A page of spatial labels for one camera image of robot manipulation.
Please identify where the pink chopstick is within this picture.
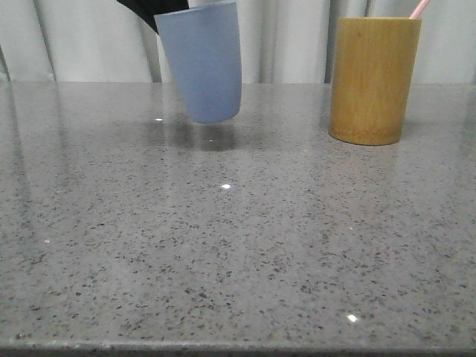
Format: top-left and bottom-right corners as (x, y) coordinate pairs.
(409, 0), (431, 19)

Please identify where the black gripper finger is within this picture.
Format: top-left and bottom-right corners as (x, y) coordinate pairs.
(118, 0), (190, 34)

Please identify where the blue plastic cup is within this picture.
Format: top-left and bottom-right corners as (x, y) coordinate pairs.
(154, 1), (242, 123)

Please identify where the bamboo cylindrical holder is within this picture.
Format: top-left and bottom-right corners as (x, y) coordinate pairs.
(329, 17), (422, 146)

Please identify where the grey-white curtain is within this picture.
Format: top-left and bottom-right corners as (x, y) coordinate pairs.
(1, 1), (475, 83)

